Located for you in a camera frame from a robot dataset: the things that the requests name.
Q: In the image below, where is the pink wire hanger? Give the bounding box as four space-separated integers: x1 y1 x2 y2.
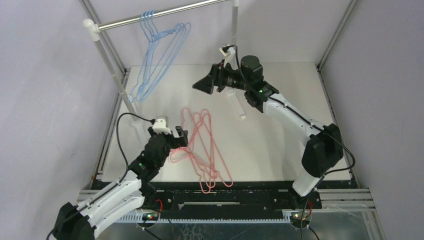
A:
169 107 205 165
195 118 234 188
187 109 218 194

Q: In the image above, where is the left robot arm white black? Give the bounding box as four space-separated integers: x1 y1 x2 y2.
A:
47 126 188 240

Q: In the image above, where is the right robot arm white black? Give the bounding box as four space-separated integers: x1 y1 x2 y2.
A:
192 55 344 208

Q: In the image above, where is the metal clothes rack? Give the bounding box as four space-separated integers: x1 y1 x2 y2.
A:
81 0 248 124

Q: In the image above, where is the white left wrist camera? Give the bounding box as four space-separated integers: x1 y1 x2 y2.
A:
152 116 172 135

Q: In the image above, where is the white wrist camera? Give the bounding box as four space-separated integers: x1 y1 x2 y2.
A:
219 45 237 67
152 116 172 135

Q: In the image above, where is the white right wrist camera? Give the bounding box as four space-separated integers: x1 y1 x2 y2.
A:
219 45 237 67

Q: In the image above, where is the black right camera cable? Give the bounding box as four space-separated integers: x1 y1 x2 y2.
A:
225 45 356 240

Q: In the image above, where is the black camera cable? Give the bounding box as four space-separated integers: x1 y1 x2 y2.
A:
115 112 157 183
225 45 356 240

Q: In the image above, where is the black left camera cable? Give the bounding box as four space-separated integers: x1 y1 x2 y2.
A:
115 112 157 183

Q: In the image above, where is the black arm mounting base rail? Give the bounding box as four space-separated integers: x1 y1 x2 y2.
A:
151 180 358 222

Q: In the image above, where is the left circuit board with wires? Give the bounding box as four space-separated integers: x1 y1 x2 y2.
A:
136 198 164 230

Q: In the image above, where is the circuit board with wires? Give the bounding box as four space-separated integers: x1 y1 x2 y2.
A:
290 200 313 229
136 198 164 230

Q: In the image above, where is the right circuit board with wires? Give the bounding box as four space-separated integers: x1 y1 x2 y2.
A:
290 200 313 229

